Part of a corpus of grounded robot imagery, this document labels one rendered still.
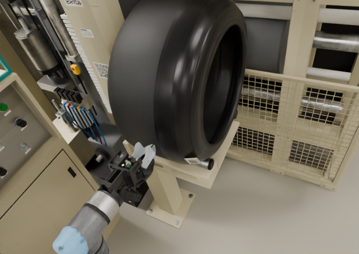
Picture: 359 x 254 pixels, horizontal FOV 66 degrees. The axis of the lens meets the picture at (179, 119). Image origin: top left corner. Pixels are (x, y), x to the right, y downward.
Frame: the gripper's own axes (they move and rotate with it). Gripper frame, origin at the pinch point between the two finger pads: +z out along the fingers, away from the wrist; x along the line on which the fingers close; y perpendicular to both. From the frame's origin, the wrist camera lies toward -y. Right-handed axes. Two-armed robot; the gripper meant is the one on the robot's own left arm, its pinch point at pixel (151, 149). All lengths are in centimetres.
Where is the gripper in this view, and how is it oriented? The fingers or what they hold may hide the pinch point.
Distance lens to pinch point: 84.2
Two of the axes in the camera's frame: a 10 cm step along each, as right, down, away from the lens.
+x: -8.8, -2.2, 4.2
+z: 4.6, -6.2, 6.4
